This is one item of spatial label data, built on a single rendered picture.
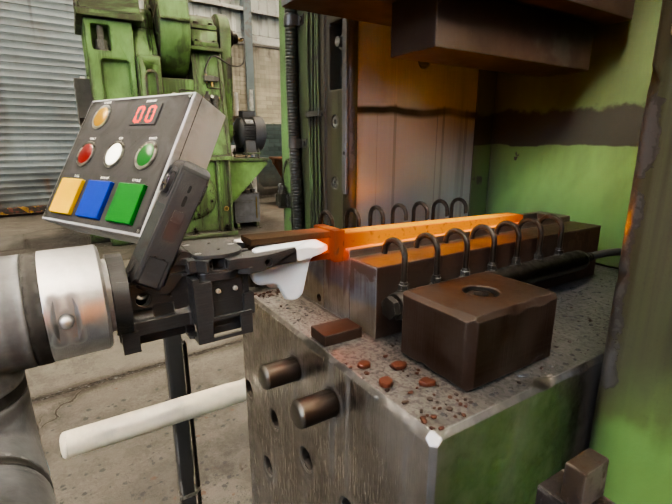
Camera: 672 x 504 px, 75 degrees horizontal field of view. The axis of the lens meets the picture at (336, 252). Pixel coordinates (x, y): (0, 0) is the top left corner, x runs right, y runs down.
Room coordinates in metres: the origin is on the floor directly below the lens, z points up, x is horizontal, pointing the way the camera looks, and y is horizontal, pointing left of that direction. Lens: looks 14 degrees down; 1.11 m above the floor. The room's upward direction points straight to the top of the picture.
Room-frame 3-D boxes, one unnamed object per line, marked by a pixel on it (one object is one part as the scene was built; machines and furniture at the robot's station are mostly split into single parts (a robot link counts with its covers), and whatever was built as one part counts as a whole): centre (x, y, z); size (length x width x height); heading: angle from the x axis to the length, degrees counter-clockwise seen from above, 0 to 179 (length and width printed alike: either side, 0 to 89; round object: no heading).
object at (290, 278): (0.43, 0.04, 0.98); 0.09 x 0.03 x 0.06; 119
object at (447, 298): (0.38, -0.13, 0.95); 0.12 x 0.08 x 0.06; 122
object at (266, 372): (0.42, 0.06, 0.87); 0.04 x 0.03 x 0.03; 122
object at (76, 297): (0.34, 0.21, 0.98); 0.10 x 0.05 x 0.09; 32
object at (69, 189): (0.87, 0.54, 1.01); 0.07 x 0.05 x 0.07; 57
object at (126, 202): (0.77, 0.37, 1.01); 0.07 x 0.05 x 0.07; 57
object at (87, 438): (0.74, 0.27, 0.62); 0.44 x 0.05 x 0.05; 122
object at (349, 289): (0.61, -0.16, 0.96); 0.42 x 0.20 x 0.09; 122
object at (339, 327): (0.42, 0.00, 0.92); 0.04 x 0.03 x 0.01; 120
